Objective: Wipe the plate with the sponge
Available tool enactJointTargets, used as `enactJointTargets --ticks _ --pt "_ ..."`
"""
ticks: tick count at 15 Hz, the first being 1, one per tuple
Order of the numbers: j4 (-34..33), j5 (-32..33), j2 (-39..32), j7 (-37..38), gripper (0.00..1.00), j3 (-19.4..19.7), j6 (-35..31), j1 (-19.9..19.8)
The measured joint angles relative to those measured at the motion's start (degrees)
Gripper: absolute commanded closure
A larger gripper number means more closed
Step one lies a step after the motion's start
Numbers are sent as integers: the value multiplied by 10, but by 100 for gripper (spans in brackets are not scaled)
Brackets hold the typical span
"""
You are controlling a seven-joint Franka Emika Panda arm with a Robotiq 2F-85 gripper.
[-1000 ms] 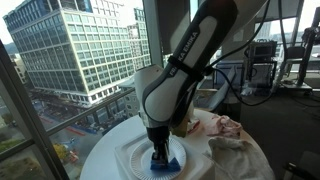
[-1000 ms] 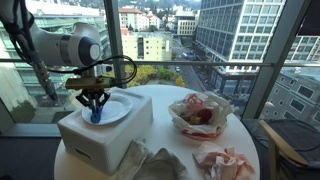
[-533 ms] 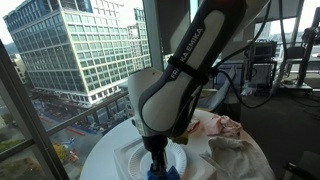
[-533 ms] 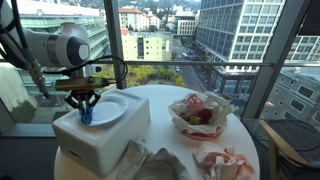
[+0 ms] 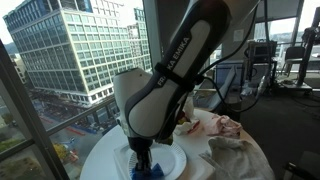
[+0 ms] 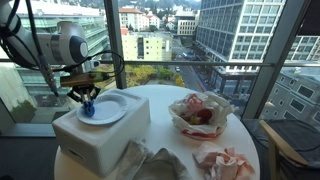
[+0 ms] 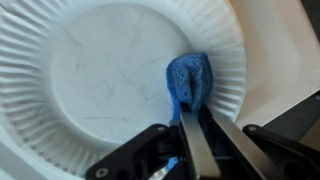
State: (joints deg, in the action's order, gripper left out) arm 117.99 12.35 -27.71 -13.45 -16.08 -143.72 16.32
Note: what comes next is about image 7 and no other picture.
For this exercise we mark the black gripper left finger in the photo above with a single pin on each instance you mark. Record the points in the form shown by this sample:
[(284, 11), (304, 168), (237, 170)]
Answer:
[(196, 150)]

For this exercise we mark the blue sponge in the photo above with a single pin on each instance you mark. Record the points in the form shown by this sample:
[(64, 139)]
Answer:
[(190, 81)]

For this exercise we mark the white paper plate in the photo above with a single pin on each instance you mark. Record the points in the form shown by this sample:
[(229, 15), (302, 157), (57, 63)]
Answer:
[(100, 76)]

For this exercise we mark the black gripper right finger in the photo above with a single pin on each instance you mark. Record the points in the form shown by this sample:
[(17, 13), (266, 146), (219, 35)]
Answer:
[(240, 143)]

